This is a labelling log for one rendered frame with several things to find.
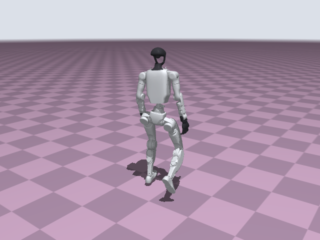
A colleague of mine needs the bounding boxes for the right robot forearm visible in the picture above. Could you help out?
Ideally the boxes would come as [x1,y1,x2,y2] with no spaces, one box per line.
[176,93,187,120]

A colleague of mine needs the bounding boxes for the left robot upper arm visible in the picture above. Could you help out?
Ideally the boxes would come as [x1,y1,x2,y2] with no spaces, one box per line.
[136,71,146,101]

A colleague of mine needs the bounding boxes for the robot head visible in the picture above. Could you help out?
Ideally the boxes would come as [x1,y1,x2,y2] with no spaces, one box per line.
[151,47,166,71]

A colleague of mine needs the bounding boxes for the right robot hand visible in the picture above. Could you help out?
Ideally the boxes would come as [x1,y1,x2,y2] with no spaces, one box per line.
[180,116,189,135]

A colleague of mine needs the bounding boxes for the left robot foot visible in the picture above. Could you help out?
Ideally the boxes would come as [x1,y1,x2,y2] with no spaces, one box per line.
[145,170,157,184]

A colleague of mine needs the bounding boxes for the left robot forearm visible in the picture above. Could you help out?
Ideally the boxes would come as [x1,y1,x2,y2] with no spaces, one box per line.
[136,98,146,114]

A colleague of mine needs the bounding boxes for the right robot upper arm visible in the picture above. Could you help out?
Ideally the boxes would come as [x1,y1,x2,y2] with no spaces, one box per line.
[167,71,181,101]

